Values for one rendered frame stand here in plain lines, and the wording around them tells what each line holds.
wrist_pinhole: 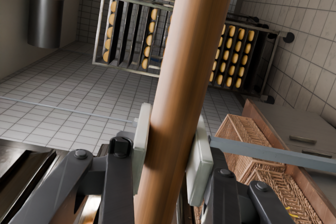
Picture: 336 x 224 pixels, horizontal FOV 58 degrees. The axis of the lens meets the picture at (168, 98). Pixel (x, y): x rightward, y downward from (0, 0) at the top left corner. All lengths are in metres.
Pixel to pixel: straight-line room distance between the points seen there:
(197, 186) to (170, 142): 0.03
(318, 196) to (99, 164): 1.08
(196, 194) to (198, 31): 0.09
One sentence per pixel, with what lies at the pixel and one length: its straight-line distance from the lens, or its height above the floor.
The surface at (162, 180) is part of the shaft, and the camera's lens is 0.20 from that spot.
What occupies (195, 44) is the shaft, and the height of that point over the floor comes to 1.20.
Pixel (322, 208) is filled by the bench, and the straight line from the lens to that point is 1.18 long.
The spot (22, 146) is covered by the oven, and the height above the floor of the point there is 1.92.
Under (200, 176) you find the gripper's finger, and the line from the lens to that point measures 0.17.
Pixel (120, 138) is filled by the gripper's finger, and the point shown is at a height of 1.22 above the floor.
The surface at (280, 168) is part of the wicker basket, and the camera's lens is 1.41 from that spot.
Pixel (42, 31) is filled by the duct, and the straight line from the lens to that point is 3.33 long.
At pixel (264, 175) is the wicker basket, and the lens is 1.29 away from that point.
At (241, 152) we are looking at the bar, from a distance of 1.21.
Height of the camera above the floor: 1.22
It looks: 4 degrees down
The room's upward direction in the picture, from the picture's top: 79 degrees counter-clockwise
